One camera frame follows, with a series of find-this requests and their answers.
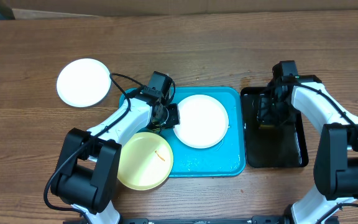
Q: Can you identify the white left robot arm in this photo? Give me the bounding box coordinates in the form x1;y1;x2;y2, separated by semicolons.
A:
44;91;179;223

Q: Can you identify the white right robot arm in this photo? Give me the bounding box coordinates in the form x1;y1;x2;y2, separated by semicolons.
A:
257;74;358;223

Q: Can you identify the cream white plate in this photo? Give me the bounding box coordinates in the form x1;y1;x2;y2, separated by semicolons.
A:
56;58;111;108

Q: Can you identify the white plate with ketchup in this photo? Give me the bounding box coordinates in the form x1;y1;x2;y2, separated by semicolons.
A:
173;95;229;149

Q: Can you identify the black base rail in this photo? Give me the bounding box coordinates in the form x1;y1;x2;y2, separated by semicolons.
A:
63;215;288;224

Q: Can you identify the cardboard panel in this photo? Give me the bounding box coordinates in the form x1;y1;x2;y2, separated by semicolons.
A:
6;0;358;16

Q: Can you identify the black tray with water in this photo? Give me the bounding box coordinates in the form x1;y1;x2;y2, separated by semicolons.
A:
241;87;309;168

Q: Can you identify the yellow plate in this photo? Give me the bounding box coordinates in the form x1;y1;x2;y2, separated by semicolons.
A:
117;132;173;190

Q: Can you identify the yellow green sponge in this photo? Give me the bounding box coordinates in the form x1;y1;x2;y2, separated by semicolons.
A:
259;124;276;129

